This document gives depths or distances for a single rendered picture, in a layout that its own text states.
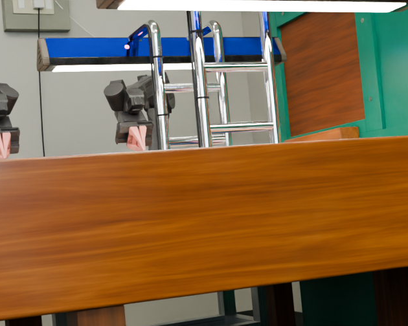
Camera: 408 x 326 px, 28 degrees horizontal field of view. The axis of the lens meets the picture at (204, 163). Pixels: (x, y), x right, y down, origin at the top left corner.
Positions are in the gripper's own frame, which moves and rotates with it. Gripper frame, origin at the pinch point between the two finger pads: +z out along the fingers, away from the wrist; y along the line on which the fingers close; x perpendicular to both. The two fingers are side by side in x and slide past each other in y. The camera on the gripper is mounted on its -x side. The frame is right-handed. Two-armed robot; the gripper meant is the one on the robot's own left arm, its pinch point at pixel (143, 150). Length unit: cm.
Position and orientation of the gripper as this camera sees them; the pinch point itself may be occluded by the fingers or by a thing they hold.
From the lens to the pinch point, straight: 217.1
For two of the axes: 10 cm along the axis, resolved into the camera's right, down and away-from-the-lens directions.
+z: 3.4, 5.8, -7.4
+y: 9.3, -0.6, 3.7
